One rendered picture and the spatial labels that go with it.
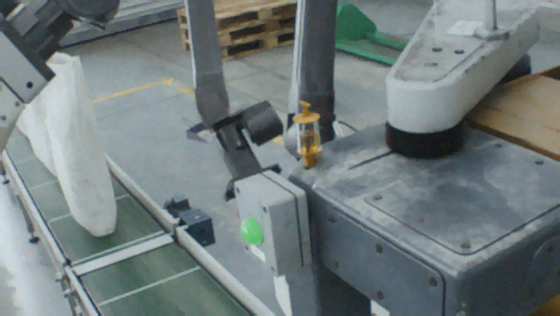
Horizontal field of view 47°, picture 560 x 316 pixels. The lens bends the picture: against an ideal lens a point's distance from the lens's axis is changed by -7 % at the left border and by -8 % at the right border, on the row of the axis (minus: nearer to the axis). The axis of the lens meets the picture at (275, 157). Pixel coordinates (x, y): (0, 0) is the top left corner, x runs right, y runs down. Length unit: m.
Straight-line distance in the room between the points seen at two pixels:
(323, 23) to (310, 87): 0.10
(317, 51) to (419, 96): 0.30
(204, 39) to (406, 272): 0.82
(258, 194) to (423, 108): 0.19
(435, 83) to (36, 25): 0.52
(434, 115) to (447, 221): 0.15
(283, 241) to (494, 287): 0.24
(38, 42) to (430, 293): 0.60
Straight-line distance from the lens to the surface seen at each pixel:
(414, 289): 0.61
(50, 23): 0.93
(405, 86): 0.72
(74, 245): 2.74
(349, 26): 6.43
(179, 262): 2.46
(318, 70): 0.98
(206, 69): 1.29
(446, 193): 0.67
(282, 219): 0.70
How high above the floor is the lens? 1.64
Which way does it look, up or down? 23 degrees down
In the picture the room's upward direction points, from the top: 7 degrees counter-clockwise
